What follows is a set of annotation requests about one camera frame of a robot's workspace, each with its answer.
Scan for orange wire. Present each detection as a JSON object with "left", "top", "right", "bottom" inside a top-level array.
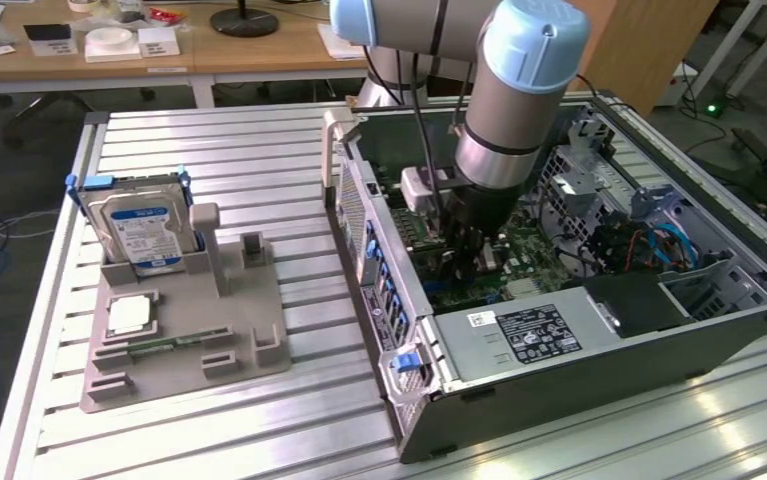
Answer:
[{"left": 624, "top": 227, "right": 684, "bottom": 274}]

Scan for white table frame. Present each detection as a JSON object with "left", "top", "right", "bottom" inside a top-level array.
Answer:
[{"left": 686, "top": 0, "right": 767, "bottom": 137}]

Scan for red packet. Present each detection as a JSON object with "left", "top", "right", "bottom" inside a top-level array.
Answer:
[{"left": 144, "top": 5, "right": 188, "bottom": 27}]

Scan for grey power supply unit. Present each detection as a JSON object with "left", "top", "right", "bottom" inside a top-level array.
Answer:
[{"left": 431, "top": 286, "right": 624, "bottom": 384}]

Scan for blue wire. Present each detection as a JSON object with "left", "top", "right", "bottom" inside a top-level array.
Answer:
[{"left": 647, "top": 221, "right": 700, "bottom": 272}]

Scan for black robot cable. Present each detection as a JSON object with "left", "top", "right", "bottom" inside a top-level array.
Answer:
[{"left": 360, "top": 47, "right": 444, "bottom": 214}]

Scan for white labelled box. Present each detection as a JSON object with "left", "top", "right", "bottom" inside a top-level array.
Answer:
[{"left": 136, "top": 26, "right": 181, "bottom": 59}]

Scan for green motherboard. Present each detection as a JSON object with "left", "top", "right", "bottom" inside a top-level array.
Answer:
[{"left": 381, "top": 175, "right": 590, "bottom": 314}]

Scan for hard disk with blue carrier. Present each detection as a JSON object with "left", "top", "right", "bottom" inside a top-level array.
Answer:
[{"left": 64, "top": 167, "right": 201, "bottom": 277}]

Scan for white control box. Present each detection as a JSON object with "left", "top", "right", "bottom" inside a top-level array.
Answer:
[{"left": 664, "top": 61, "right": 702, "bottom": 109}]

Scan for black round lamp base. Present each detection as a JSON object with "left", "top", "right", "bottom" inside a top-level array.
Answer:
[{"left": 208, "top": 0, "right": 281, "bottom": 38}]

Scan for perforated metal disk bay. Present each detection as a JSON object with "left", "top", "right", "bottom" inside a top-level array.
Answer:
[{"left": 530, "top": 143, "right": 626, "bottom": 254}]

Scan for wooden desk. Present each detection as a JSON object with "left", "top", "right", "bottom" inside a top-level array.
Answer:
[{"left": 0, "top": 0, "right": 384, "bottom": 96}]

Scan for silver CPU chip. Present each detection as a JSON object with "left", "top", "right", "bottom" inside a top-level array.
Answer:
[{"left": 107, "top": 297, "right": 159, "bottom": 337}]

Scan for black power cable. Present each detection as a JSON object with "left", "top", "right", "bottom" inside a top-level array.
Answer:
[{"left": 574, "top": 73, "right": 631, "bottom": 110}]

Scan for open dark grey PC case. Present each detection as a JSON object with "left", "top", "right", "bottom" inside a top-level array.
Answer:
[{"left": 320, "top": 88, "right": 767, "bottom": 464}]

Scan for wooden cabinet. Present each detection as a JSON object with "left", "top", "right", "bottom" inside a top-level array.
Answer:
[{"left": 559, "top": 0, "right": 722, "bottom": 117}]

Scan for grey plastic parts rack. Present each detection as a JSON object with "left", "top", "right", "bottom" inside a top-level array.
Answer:
[{"left": 79, "top": 201, "right": 295, "bottom": 414}]

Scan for white box with round tray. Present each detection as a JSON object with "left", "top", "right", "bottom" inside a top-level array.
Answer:
[{"left": 83, "top": 26, "right": 144, "bottom": 64}]

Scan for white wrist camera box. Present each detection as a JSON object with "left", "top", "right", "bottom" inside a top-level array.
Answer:
[{"left": 397, "top": 165, "right": 466, "bottom": 214}]

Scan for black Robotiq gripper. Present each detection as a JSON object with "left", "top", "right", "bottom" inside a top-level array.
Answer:
[{"left": 444, "top": 182, "right": 526, "bottom": 282}]

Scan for white box with black lid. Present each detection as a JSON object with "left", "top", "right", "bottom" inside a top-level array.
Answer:
[{"left": 21, "top": 22, "right": 80, "bottom": 58}]

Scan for green RAM stick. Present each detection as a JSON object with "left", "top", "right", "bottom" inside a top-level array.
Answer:
[{"left": 127, "top": 335, "right": 207, "bottom": 358}]

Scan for white paper stack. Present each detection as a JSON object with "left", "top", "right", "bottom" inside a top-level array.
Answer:
[{"left": 316, "top": 21, "right": 369, "bottom": 61}]

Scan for black office chair base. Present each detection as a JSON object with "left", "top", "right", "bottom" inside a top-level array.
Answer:
[{"left": 0, "top": 87, "right": 157, "bottom": 149}]

